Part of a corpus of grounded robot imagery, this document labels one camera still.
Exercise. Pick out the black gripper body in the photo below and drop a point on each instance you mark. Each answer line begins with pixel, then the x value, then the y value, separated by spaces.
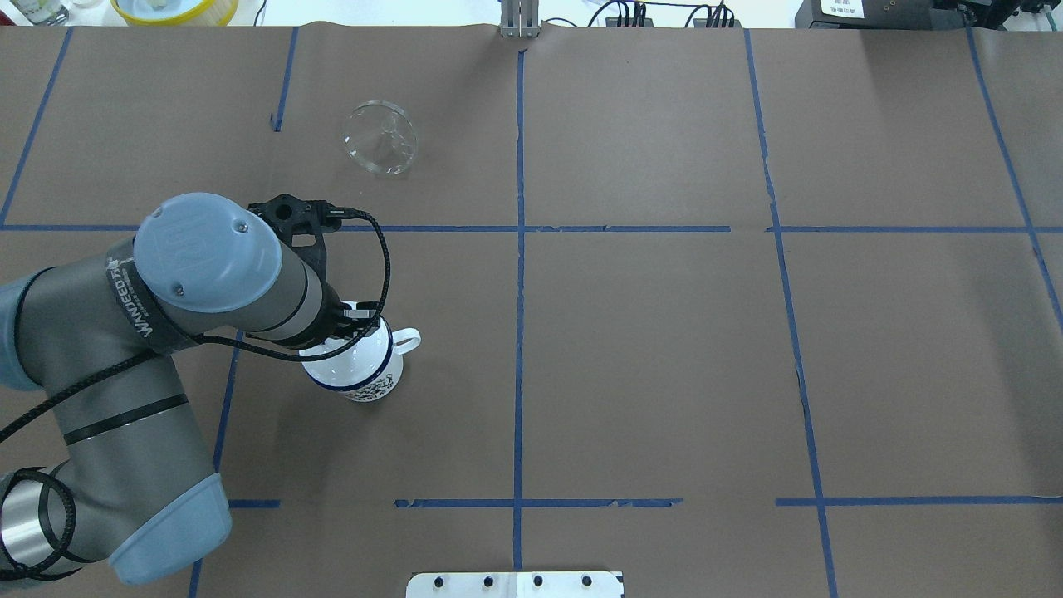
pixel 344 322

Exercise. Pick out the white ceramic lid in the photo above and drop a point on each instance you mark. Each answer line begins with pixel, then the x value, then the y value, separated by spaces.
pixel 357 366

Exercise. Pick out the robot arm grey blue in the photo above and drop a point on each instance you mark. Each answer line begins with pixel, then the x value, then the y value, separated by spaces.
pixel 140 489

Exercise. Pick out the white enamel mug blue rim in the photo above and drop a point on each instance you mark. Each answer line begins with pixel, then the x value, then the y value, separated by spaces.
pixel 405 340

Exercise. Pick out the yellow round container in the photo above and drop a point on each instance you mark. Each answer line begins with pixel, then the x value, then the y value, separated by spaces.
pixel 176 13

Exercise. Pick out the black box with label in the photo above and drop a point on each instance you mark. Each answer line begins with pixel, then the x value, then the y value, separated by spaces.
pixel 877 15

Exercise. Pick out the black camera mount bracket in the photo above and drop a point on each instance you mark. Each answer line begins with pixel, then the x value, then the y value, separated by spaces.
pixel 302 225

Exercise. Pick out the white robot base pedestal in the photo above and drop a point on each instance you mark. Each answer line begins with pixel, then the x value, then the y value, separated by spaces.
pixel 517 584

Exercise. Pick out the aluminium frame post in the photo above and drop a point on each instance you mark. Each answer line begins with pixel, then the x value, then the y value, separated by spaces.
pixel 520 18

